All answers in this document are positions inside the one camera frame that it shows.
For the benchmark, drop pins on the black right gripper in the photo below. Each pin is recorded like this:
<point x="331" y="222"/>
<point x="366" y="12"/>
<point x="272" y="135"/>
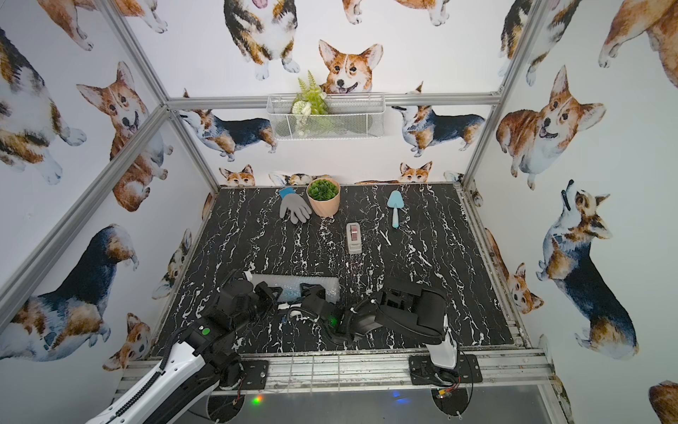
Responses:
<point x="313" y="291"/>

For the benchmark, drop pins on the aluminium front rail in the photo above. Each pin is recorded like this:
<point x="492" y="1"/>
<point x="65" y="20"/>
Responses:
<point x="386" y="370"/>

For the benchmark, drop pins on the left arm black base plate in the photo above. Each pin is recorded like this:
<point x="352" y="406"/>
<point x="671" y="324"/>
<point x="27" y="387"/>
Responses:
<point x="249" y="373"/>

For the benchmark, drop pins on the white wire wall basket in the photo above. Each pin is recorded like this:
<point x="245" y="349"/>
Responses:
<point x="350" y="117"/>

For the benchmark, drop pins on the beige pot green plant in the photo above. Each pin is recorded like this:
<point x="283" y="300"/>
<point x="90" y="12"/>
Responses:
<point x="324" y="196"/>

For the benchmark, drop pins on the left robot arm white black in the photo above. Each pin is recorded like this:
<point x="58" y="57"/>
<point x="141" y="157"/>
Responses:
<point x="201" y="359"/>

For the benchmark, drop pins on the clear bubble wrap sheet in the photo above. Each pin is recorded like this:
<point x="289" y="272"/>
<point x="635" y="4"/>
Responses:
<point x="330" y="283"/>

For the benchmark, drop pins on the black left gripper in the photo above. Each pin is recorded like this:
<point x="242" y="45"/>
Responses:
<point x="262" y="293"/>

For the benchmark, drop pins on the white tape dispenser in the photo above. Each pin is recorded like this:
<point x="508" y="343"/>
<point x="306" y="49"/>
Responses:
<point x="354" y="240"/>

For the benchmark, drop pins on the grey glove blue cuff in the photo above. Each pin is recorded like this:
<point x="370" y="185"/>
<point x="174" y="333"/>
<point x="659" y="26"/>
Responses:
<point x="293" y="207"/>

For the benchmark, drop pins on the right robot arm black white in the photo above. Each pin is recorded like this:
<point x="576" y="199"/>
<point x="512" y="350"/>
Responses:
<point x="413" y="310"/>

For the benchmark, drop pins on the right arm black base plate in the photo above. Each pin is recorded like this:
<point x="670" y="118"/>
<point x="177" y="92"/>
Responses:
<point x="445" y="371"/>

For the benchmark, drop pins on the green fern in basket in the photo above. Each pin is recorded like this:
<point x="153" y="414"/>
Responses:
<point x="310" y="101"/>

